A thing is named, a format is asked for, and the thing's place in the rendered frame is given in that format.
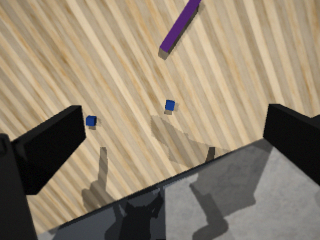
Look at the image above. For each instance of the small blue block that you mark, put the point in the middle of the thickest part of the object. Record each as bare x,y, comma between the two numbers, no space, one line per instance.
169,105
91,120

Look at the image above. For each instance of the purple rod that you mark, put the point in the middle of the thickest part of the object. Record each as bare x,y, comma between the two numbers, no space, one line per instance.
179,24

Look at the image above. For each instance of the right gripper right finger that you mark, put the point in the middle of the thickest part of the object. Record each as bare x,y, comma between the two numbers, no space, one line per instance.
296,136

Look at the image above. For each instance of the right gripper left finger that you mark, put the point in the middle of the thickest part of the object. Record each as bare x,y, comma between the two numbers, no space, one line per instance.
27,164

